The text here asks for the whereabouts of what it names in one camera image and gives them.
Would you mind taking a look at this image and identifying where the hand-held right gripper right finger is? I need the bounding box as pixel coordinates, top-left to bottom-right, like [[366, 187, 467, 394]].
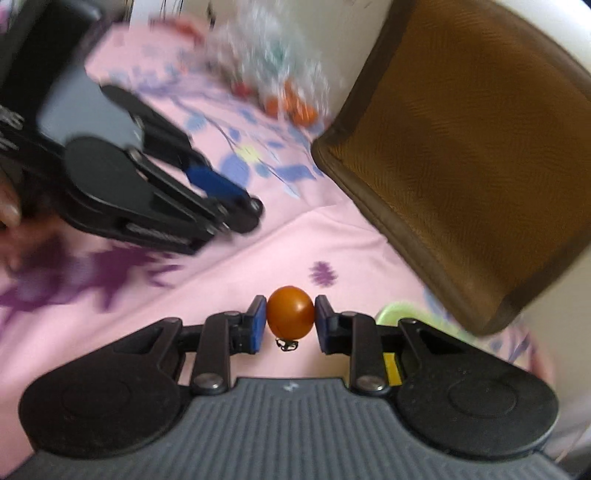
[[314, 295, 491, 396]]

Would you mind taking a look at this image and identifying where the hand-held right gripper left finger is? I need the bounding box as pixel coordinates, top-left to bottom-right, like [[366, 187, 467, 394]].
[[98, 295, 269, 396]]

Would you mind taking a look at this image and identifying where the person's left hand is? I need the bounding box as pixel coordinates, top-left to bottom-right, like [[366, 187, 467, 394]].
[[0, 175, 61, 278]]

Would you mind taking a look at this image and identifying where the light green plastic basket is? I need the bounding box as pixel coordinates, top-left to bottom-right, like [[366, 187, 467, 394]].
[[375, 300, 437, 326]]

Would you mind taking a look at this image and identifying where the orange tomato with stem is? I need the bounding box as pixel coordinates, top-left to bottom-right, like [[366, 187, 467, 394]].
[[266, 285, 317, 354]]

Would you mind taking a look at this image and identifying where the pink printed bedsheet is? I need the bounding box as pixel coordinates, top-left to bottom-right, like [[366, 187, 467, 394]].
[[0, 18, 571, 462]]

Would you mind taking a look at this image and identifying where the brown seat cushion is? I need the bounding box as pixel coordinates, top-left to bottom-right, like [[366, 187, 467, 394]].
[[311, 0, 591, 336]]

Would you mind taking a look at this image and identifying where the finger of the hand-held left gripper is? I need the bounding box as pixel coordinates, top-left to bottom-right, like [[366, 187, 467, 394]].
[[100, 84, 250, 205], [121, 147, 265, 256]]

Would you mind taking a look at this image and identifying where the clear plastic bag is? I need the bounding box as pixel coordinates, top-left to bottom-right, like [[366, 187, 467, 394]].
[[201, 0, 335, 123]]

